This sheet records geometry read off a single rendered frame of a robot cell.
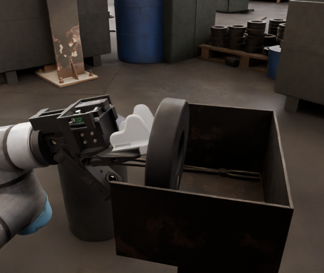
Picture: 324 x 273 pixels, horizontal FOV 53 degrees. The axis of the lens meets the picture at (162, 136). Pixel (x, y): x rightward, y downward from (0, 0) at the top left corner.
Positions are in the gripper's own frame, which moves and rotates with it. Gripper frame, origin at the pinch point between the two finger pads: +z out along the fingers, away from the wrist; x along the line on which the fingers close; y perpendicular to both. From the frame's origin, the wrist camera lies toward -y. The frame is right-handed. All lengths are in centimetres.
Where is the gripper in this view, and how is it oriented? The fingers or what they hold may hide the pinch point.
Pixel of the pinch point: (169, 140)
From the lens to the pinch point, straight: 45.6
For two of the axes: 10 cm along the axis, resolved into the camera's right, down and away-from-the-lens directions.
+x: 2.3, -4.7, 8.6
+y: -2.5, -8.8, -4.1
